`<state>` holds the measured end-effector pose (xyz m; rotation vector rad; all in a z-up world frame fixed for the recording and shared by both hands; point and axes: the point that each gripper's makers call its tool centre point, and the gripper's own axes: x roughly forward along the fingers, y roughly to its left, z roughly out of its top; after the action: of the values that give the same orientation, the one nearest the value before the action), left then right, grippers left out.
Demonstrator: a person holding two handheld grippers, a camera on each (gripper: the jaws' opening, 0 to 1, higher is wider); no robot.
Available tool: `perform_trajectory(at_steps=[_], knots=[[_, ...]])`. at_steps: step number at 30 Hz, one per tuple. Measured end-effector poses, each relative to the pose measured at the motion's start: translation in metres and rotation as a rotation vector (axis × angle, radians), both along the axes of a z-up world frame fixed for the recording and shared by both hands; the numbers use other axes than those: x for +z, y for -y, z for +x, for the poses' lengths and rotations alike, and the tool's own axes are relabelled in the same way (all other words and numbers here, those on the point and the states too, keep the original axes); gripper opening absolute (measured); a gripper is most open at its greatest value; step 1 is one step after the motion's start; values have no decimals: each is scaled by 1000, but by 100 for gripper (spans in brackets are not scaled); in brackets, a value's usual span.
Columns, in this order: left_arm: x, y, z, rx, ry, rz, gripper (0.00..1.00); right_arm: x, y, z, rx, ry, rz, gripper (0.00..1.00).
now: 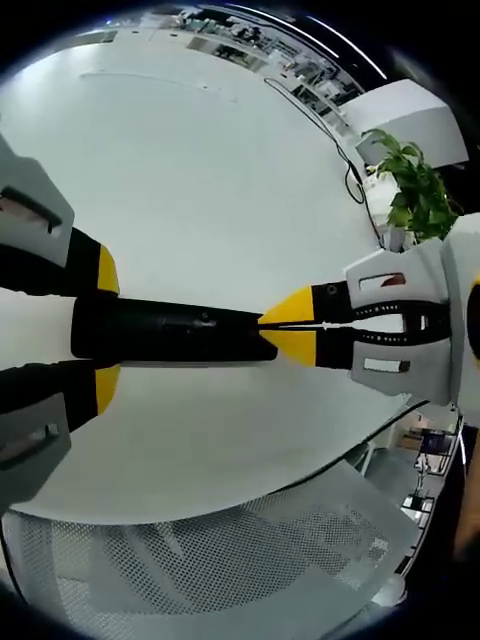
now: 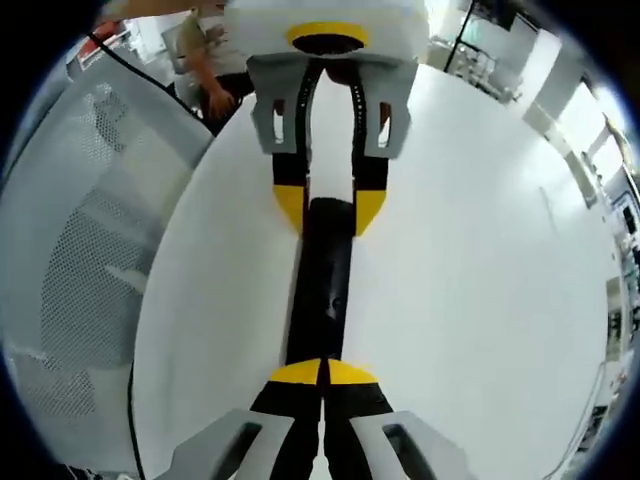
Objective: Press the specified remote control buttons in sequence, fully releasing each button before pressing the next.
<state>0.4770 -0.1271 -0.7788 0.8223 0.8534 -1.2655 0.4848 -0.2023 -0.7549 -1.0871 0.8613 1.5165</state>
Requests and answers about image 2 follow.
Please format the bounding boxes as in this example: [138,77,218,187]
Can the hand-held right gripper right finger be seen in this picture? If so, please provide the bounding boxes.
[323,358,482,480]

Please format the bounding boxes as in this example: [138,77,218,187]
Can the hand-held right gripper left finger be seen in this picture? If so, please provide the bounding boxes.
[167,357,324,480]

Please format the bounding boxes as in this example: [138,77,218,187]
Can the black remote control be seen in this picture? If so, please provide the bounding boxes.
[285,196,359,364]

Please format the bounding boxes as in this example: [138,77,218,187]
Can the red labelled box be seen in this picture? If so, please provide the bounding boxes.
[67,22,131,76]

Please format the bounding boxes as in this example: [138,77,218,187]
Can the black framed glass partition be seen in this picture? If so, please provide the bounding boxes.
[449,0,536,76]

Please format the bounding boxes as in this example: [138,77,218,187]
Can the black cable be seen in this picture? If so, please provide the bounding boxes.
[87,30,221,139]

